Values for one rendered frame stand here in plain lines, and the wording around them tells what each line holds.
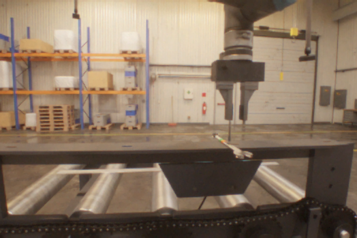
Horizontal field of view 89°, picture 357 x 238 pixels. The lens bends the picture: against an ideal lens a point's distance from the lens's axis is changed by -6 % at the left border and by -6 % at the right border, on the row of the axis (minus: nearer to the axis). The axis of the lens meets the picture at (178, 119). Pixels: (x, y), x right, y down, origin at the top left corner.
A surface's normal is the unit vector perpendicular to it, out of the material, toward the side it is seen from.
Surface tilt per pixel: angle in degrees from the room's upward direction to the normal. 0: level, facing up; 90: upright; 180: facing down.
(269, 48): 90
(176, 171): 90
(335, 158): 90
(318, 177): 90
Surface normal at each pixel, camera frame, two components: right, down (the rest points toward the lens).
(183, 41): 0.11, 0.11
